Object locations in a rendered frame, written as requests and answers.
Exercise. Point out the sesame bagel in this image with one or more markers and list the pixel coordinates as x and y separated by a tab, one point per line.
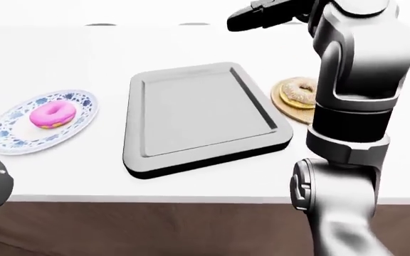
295	94

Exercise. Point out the round wooden plate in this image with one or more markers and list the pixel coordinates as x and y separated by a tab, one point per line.
294	112

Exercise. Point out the pink frosted donut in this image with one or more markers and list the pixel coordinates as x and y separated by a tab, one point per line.
52	114

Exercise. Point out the blue floral white plate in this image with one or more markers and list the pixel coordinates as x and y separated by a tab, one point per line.
20	133

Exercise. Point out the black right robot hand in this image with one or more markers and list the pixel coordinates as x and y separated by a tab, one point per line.
251	16

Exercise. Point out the grey rectangular tray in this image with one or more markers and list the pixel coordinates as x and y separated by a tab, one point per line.
205	117

